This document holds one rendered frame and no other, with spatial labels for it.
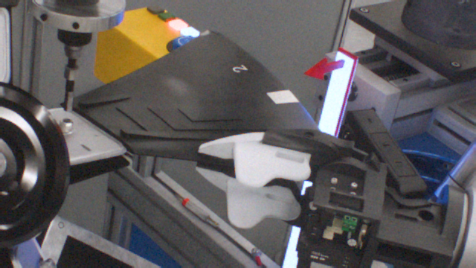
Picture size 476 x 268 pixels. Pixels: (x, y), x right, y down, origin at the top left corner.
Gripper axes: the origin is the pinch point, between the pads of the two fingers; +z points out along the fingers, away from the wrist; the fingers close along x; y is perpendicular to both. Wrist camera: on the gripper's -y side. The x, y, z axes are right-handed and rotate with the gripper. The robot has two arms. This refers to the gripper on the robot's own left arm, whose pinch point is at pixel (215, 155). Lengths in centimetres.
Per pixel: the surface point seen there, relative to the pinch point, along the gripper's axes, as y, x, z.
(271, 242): -123, 122, -5
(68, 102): 3.7, -4.6, 11.7
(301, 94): -126, 76, -4
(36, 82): -69, 48, 41
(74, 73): 3.5, -7.3, 11.4
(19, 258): 14.9, 1.8, 11.1
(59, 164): 11.0, -4.5, 9.7
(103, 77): -40, 23, 21
